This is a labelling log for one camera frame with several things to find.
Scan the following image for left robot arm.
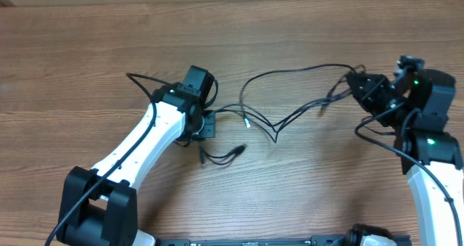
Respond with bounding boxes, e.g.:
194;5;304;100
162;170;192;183
46;66;218;246

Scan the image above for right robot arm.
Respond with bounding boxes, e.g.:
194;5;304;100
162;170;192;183
347;55;463;245

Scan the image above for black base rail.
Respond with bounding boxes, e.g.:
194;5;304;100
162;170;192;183
90;224;413;246

